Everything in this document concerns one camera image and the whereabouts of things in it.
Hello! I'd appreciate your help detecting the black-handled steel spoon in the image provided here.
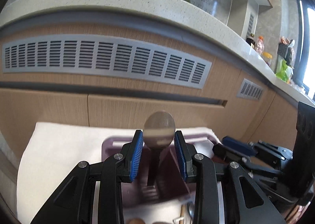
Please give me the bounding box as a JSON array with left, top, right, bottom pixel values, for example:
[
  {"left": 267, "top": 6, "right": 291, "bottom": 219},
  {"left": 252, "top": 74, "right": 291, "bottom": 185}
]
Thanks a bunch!
[{"left": 187, "top": 202, "right": 195, "bottom": 224}]

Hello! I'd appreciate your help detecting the wooden spoon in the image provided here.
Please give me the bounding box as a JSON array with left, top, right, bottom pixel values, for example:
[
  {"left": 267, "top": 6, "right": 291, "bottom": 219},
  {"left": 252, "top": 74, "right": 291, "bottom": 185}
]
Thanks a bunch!
[{"left": 127, "top": 218, "right": 145, "bottom": 224}]

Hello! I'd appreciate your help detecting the wooden chopstick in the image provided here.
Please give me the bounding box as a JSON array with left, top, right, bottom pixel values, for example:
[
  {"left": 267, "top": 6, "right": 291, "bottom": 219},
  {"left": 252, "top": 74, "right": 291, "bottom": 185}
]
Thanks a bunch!
[{"left": 180, "top": 204, "right": 186, "bottom": 217}]

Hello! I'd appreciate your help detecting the metal shovel-shaped spoon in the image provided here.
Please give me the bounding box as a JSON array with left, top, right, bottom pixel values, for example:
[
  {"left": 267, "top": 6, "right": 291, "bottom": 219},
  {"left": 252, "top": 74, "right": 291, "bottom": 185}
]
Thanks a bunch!
[{"left": 172, "top": 217, "right": 186, "bottom": 224}]

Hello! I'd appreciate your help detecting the maroon plastic utensil holder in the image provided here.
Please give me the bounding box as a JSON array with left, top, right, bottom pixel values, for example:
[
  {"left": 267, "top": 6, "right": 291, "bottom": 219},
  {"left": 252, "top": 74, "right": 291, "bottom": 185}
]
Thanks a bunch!
[{"left": 101, "top": 132, "right": 220, "bottom": 208}]

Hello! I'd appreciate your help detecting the small grey vent grille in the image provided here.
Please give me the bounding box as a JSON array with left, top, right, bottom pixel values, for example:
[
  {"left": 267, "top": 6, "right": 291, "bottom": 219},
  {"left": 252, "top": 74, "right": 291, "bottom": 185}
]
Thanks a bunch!
[{"left": 236, "top": 79, "right": 264, "bottom": 100}]

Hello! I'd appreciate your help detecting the green plastic bag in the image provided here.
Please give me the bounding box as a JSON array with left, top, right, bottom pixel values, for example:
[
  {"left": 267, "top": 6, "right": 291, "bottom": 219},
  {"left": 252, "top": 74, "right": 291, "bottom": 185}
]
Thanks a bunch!
[{"left": 275, "top": 60, "right": 293, "bottom": 84}]

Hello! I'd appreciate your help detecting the white table cloth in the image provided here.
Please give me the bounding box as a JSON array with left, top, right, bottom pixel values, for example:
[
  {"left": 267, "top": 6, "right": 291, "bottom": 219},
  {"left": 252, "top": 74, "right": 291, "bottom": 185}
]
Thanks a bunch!
[{"left": 16, "top": 121, "right": 219, "bottom": 224}]

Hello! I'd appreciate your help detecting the orange-lid jar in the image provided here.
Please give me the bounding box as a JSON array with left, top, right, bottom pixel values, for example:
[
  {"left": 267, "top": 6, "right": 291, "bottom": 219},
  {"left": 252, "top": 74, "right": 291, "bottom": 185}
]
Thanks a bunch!
[{"left": 262, "top": 52, "right": 273, "bottom": 67}]

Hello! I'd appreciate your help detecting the orange drink bottle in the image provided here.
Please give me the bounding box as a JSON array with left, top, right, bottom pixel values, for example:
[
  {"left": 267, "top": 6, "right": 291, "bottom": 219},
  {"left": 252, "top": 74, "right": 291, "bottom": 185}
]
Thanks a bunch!
[{"left": 255, "top": 36, "right": 264, "bottom": 55}]

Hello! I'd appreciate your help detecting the black knife rack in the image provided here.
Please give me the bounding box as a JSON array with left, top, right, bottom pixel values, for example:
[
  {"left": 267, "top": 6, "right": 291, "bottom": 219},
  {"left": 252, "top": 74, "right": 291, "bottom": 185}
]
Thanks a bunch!
[{"left": 277, "top": 43, "right": 294, "bottom": 67}]

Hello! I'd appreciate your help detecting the dark sauce bottle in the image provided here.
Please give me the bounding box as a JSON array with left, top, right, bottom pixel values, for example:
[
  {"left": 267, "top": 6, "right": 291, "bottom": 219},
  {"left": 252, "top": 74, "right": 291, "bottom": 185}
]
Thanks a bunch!
[{"left": 246, "top": 33, "right": 255, "bottom": 48}]

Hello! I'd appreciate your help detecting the long grey vent grille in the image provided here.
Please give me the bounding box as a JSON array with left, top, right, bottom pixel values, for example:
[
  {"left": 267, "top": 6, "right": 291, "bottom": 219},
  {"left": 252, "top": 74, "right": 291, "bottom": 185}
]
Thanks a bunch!
[{"left": 2, "top": 34, "right": 212, "bottom": 89}]

